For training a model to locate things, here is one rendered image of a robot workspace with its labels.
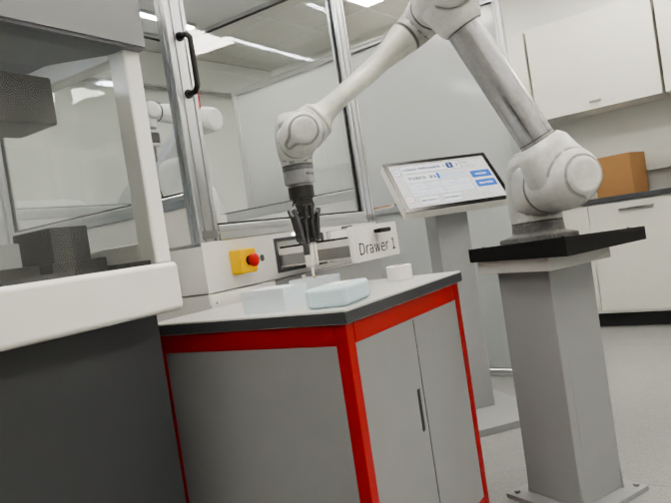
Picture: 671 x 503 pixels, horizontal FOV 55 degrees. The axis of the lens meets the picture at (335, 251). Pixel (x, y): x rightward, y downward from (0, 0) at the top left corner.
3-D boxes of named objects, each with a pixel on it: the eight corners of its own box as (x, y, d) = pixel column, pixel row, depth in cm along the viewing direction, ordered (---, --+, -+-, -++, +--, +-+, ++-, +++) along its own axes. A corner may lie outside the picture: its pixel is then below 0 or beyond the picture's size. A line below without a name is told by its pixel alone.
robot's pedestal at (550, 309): (649, 489, 195) (614, 243, 193) (587, 526, 179) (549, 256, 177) (566, 467, 220) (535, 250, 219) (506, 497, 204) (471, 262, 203)
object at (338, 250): (392, 250, 214) (389, 232, 214) (353, 257, 193) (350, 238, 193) (297, 262, 236) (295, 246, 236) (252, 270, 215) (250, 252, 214)
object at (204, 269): (380, 255, 265) (375, 221, 265) (209, 293, 179) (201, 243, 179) (213, 276, 316) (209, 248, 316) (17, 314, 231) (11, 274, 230)
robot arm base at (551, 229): (587, 234, 200) (584, 216, 200) (552, 238, 185) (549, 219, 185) (534, 241, 213) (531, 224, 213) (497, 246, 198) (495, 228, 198)
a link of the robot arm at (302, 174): (319, 163, 187) (322, 183, 187) (295, 169, 192) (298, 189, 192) (300, 163, 179) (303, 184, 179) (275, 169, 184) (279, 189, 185)
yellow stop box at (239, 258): (260, 270, 191) (257, 247, 191) (245, 273, 185) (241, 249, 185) (247, 271, 194) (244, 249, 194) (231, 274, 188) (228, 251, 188)
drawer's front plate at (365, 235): (399, 252, 215) (395, 221, 215) (356, 262, 191) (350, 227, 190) (395, 253, 216) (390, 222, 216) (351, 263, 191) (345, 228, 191)
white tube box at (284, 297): (309, 303, 147) (306, 281, 147) (286, 310, 140) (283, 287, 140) (267, 307, 154) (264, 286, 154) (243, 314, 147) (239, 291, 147)
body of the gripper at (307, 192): (301, 183, 180) (306, 216, 180) (319, 183, 187) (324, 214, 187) (281, 188, 184) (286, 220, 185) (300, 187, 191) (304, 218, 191)
